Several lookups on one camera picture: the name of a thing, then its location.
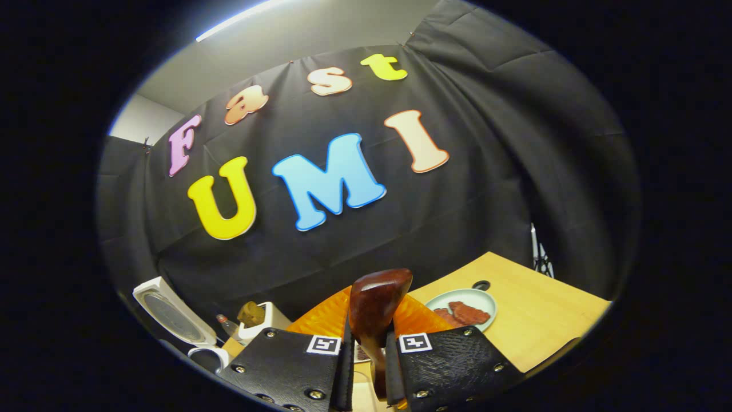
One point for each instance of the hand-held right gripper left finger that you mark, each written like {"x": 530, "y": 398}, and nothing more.
{"x": 286, "y": 366}

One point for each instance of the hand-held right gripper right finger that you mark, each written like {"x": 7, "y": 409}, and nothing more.
{"x": 452, "y": 366}

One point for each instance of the pale green plate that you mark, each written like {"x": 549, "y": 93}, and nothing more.
{"x": 483, "y": 303}

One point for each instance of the clear red-label bottle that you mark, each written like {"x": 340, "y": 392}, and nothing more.
{"x": 229, "y": 327}

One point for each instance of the black round table grommet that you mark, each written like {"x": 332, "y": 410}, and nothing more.
{"x": 481, "y": 285}

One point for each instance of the red meat slice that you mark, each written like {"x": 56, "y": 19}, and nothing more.
{"x": 469, "y": 313}
{"x": 445, "y": 316}

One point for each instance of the metal tripod stand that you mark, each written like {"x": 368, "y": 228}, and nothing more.
{"x": 540, "y": 257}

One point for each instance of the white rice cooker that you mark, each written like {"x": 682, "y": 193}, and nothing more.
{"x": 171, "y": 317}

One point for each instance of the black backdrop cloth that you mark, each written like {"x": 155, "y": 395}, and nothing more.
{"x": 486, "y": 171}

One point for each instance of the brown bread slice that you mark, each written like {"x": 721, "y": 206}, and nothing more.
{"x": 251, "y": 313}

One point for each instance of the white toaster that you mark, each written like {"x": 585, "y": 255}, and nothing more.
{"x": 274, "y": 323}

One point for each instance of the brown wooden spoon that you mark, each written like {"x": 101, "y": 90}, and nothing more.
{"x": 374, "y": 309}

